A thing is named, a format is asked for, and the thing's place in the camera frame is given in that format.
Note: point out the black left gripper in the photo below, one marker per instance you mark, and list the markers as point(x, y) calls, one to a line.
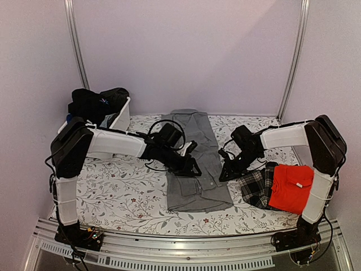
point(188, 171)

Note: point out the floral patterned table cover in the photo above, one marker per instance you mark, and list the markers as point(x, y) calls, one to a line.
point(121, 193)

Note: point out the white plastic laundry basket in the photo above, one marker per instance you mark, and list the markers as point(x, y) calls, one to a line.
point(118, 120)

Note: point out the black garment with logo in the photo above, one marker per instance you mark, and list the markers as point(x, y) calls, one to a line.
point(89, 106)

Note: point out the aluminium frame post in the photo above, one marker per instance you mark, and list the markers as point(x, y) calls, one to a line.
point(301, 31)
point(71, 20)

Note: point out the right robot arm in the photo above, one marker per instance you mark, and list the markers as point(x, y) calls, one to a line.
point(328, 153)

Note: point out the aluminium frame post right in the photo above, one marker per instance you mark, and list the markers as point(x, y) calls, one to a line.
point(301, 31)

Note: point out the aluminium table front rail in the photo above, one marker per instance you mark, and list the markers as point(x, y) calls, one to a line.
point(135, 251)

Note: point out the dark olive garment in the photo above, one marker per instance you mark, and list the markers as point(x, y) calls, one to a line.
point(116, 97)

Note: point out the red folded t-shirt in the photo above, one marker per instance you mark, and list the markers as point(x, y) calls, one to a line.
point(291, 188)

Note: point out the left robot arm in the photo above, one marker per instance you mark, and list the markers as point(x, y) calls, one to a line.
point(78, 138)

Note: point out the blue garment in basket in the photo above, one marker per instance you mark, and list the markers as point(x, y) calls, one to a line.
point(68, 118)

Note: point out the aluminium frame post left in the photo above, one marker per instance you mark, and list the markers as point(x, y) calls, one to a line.
point(71, 20)

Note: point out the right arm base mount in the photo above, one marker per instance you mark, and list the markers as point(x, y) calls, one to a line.
point(296, 240)

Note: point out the black white plaid garment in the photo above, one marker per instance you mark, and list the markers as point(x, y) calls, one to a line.
point(256, 187)

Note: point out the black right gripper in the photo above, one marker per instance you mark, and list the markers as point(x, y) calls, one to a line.
point(230, 171)

